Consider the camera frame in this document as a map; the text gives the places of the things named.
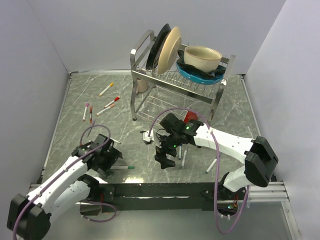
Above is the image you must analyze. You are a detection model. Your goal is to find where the aluminium rail frame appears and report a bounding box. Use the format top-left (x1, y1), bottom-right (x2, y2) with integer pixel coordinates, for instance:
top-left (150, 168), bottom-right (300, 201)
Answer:
top-left (27, 178), bottom-right (289, 209)

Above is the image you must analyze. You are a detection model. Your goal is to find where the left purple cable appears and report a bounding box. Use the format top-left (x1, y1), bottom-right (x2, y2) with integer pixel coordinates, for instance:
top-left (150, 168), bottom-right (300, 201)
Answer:
top-left (12, 124), bottom-right (118, 240)

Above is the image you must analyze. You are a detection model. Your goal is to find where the cream ceramic bowl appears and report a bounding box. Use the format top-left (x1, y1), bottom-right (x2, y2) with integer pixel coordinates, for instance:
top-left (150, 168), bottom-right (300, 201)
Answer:
top-left (183, 45), bottom-right (223, 73)

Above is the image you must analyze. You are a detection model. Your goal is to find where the teal cap marker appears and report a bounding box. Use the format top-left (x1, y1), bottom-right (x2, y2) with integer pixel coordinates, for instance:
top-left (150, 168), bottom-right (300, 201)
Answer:
top-left (205, 158), bottom-right (217, 174)

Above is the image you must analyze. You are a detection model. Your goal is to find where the purple cable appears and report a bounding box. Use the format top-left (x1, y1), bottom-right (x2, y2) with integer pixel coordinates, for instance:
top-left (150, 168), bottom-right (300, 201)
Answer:
top-left (148, 107), bottom-right (251, 235)
top-left (12, 124), bottom-right (118, 240)

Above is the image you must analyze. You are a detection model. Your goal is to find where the red bowl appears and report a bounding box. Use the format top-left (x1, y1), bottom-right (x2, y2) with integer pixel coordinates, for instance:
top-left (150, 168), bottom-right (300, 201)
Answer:
top-left (183, 111), bottom-right (198, 124)

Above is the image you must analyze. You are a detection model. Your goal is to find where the grey cap marker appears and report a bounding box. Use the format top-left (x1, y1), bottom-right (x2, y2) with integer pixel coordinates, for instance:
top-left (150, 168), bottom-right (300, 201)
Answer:
top-left (180, 149), bottom-right (188, 169)

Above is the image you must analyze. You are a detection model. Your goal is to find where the beige plate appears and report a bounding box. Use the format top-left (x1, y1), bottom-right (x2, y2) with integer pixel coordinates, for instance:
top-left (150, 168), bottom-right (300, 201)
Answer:
top-left (157, 26), bottom-right (182, 75)

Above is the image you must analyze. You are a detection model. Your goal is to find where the stainless steel dish rack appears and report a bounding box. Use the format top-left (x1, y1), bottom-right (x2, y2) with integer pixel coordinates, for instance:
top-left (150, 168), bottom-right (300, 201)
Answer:
top-left (130, 29), bottom-right (236, 123)

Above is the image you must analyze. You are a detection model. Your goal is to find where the black plate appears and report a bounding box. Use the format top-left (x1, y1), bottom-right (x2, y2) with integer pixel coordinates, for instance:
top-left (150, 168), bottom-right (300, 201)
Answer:
top-left (146, 23), bottom-right (172, 70)

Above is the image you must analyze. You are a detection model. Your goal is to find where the dark blue cap marker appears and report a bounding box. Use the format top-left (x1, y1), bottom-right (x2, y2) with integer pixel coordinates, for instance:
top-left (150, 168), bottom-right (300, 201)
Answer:
top-left (178, 145), bottom-right (182, 160)

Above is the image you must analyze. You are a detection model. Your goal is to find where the blue dotted dish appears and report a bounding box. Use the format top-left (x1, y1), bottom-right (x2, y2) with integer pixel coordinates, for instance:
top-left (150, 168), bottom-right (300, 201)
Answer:
top-left (176, 64), bottom-right (224, 85)

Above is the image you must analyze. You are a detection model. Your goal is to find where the yellow cap marker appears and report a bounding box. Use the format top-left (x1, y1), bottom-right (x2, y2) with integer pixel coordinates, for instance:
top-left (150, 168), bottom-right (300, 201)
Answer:
top-left (99, 82), bottom-right (114, 97)

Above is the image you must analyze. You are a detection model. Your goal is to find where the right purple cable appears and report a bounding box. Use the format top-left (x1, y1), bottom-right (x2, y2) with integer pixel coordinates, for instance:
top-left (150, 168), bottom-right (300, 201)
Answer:
top-left (148, 107), bottom-right (251, 235)

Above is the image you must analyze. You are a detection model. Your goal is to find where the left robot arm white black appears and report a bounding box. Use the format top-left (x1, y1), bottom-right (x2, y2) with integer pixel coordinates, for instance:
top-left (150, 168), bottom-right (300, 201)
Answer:
top-left (6, 134), bottom-right (122, 240)

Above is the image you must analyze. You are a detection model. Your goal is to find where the red cap marker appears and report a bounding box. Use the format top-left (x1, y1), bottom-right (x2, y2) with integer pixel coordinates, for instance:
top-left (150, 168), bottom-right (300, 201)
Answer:
top-left (104, 96), bottom-right (121, 108)

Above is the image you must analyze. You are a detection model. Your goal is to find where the pink cap marker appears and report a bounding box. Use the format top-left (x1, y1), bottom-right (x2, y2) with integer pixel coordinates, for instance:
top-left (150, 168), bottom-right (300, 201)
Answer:
top-left (82, 102), bottom-right (89, 122)

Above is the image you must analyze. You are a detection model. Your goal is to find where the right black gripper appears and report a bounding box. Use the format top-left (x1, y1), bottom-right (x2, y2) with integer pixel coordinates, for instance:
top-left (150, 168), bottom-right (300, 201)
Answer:
top-left (154, 131), bottom-right (182, 170)

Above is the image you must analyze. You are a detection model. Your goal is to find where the orange cap marker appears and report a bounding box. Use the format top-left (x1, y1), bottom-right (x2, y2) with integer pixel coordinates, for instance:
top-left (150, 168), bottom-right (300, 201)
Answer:
top-left (96, 103), bottom-right (115, 117)

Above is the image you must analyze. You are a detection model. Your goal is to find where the pink cup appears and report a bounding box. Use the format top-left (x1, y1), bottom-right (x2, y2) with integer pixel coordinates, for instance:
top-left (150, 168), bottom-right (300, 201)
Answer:
top-left (136, 78), bottom-right (149, 94)

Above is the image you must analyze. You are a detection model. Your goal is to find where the dark red marker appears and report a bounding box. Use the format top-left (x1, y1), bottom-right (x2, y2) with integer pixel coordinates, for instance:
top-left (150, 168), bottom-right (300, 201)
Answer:
top-left (89, 105), bottom-right (93, 124)

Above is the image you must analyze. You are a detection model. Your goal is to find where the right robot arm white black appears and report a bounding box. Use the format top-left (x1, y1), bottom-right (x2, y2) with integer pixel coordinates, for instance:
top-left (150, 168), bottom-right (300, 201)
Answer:
top-left (154, 113), bottom-right (279, 199)

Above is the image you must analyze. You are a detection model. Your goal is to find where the black base beam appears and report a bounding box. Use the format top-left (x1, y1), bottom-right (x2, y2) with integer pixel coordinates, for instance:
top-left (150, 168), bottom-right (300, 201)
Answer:
top-left (87, 182), bottom-right (215, 211)

